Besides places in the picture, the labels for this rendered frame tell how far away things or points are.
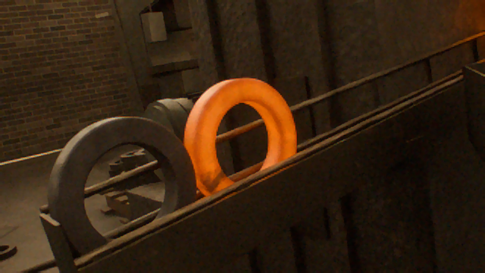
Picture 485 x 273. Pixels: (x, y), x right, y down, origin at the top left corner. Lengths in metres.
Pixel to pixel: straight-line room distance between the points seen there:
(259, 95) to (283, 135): 0.08
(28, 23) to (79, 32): 0.66
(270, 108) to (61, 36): 6.33
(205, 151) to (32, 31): 6.30
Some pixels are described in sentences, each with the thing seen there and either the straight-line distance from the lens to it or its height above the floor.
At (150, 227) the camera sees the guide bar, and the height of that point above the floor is 0.62.
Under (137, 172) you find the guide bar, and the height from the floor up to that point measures 0.67.
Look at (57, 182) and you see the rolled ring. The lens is 0.56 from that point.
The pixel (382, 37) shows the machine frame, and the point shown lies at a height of 0.79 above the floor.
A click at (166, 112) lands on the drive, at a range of 2.00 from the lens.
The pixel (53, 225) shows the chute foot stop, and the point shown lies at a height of 0.65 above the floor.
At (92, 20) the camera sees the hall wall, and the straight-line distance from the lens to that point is 7.13.
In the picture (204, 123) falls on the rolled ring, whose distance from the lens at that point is 0.63.
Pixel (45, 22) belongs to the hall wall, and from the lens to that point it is 6.94.
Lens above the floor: 0.79
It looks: 9 degrees down
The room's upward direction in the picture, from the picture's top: 10 degrees counter-clockwise
